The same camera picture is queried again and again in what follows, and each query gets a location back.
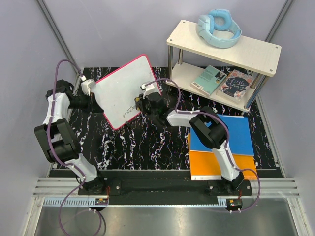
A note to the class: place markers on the orange notebook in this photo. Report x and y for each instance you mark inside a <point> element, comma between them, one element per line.
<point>204,166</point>

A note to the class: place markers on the light blue headphones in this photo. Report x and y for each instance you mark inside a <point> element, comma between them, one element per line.
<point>218,20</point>

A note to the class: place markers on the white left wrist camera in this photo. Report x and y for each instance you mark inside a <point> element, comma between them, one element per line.
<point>87,85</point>

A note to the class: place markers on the blue notebook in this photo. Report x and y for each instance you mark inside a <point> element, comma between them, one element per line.
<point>240,137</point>

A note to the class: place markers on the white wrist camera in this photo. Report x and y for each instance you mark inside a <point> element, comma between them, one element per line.
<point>87,85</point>
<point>148,88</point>

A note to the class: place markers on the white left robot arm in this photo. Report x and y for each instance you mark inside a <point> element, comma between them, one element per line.
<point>58,141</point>

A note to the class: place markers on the teal paperback book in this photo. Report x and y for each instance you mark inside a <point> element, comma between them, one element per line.
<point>207,82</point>

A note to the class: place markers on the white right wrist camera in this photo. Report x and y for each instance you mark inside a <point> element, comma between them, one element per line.
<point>148,88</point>

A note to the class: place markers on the black marble pattern mat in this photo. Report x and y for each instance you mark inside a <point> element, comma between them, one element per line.
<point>147,145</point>

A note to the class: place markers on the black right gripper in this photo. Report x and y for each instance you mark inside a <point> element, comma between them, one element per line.
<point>140,104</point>

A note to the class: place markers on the white two-tier shelf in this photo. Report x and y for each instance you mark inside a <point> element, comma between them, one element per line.
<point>188,54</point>

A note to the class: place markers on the pink framed whiteboard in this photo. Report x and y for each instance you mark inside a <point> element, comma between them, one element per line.
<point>115,93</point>

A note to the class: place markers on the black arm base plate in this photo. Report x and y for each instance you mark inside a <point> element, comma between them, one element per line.
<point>165,188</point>

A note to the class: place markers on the Little Women book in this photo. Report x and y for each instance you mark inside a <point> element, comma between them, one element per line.
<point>235,86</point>

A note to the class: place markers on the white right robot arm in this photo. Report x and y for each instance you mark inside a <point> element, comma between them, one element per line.
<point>211,130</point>

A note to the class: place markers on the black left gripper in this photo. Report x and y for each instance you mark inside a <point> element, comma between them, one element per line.
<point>94,106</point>

